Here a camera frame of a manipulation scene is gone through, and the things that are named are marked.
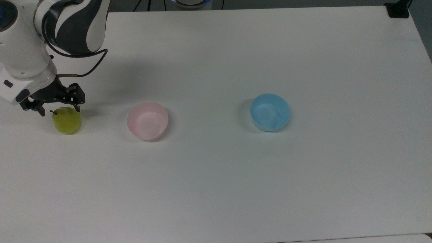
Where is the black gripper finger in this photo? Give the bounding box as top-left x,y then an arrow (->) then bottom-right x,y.
66,83 -> 86,113
20,99 -> 46,117

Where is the pink plastic bowl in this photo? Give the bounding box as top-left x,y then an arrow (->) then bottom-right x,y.
127,102 -> 169,141

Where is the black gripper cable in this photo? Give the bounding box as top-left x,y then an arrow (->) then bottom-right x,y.
42,17 -> 108,78

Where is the light blue plastic bowl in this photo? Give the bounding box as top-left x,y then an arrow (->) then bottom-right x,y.
250,93 -> 291,132

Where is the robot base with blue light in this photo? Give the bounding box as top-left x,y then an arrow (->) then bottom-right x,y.
170,0 -> 213,9

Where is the black corner clamp mount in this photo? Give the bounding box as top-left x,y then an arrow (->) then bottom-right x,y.
385,0 -> 413,19

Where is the green pear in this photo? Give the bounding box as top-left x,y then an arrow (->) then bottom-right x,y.
50,107 -> 81,134

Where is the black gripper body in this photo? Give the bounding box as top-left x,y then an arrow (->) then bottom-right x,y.
30,79 -> 73,104

